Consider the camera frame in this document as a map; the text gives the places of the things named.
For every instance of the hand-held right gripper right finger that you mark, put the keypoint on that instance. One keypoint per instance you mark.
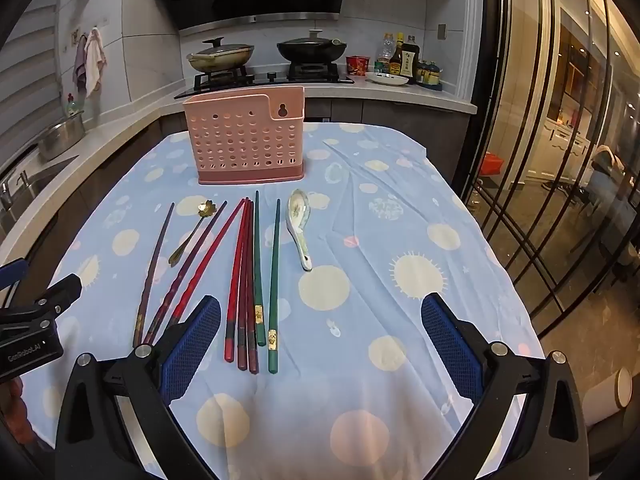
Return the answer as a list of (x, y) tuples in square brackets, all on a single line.
[(450, 345)]

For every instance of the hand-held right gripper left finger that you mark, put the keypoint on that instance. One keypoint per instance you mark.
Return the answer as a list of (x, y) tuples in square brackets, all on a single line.
[(192, 345)]

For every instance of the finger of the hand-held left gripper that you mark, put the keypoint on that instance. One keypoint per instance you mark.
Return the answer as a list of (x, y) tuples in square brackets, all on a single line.
[(60, 295), (12, 274)]

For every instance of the dark purple chopstick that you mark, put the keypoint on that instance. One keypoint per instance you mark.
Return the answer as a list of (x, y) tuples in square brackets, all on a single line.
[(195, 255), (155, 270)]

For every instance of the white ceramic spoon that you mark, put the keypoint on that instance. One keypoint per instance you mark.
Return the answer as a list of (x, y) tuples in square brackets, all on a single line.
[(297, 210)]

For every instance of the pink perforated utensil holder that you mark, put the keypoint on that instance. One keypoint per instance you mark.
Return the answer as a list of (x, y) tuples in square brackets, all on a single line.
[(240, 140)]

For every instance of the person's left hand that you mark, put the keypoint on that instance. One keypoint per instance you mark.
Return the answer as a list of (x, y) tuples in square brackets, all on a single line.
[(12, 405)]

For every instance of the brown red chopstick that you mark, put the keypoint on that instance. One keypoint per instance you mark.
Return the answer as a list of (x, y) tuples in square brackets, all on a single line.
[(254, 360), (243, 350)]

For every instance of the chrome faucet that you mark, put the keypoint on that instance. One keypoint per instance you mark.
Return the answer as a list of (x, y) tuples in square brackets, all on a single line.
[(10, 190)]

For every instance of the steel sink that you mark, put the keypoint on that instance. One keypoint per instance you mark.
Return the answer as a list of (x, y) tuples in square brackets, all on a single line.
[(35, 185)]

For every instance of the gold flower spoon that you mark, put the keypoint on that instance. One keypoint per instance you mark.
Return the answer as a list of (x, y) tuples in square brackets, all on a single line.
[(180, 250)]

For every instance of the blue spotted tablecloth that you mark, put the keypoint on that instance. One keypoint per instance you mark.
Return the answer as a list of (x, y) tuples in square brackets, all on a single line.
[(380, 240)]

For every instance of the steel pot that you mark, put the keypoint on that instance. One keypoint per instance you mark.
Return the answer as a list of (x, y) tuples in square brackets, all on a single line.
[(60, 137)]

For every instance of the white trash bin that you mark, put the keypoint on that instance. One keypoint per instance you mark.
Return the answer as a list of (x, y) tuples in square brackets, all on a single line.
[(607, 400)]

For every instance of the green dish soap bottle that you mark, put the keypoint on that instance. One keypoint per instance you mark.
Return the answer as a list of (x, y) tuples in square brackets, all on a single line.
[(74, 107)]

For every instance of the red box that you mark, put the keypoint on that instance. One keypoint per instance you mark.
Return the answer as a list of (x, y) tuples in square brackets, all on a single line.
[(493, 165)]

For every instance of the purple towel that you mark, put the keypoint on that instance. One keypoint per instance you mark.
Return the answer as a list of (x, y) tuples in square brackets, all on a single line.
[(80, 65)]

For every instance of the white sideboard cabinet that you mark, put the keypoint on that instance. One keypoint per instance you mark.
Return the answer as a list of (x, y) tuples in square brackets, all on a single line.
[(560, 152)]

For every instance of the white window blind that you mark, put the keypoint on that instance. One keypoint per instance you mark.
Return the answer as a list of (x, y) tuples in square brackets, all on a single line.
[(25, 50)]

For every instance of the white pink towel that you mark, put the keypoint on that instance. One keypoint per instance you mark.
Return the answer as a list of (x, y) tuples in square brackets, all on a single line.
[(95, 60)]

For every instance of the glass sliding door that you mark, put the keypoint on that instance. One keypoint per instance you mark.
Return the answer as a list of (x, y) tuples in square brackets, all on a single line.
[(550, 110)]

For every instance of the black gas stove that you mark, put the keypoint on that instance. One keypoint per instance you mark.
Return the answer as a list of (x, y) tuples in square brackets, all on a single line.
[(265, 87)]

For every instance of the blue condiment jar set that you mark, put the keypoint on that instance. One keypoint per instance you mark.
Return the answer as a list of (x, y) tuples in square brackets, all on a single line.
[(430, 76)]

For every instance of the white plate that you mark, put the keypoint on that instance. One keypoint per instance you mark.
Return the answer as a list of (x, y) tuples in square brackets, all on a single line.
[(386, 79)]

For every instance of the cream frying pan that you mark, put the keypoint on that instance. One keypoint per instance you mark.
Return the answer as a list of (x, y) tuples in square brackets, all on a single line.
[(220, 63)]

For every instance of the large dark sauce bottle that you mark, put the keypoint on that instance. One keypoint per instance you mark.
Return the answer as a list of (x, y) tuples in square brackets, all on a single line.
[(410, 62)]

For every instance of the yellow cap sauce bottle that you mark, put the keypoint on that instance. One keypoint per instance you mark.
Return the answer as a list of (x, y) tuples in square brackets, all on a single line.
[(397, 57)]

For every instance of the red instant noodle cup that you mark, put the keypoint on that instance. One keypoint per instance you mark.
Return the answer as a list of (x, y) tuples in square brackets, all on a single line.
[(357, 66)]

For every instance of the glass pan lid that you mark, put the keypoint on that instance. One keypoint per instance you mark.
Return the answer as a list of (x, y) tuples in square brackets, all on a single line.
[(222, 49)]

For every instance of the clear oil bottle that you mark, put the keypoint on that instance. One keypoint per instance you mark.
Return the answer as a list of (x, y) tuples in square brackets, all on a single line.
[(384, 55)]

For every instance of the black wok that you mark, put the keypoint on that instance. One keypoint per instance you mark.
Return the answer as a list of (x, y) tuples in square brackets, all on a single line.
[(312, 54)]

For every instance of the wall socket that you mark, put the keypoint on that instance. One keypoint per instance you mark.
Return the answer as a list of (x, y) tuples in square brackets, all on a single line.
[(442, 31)]

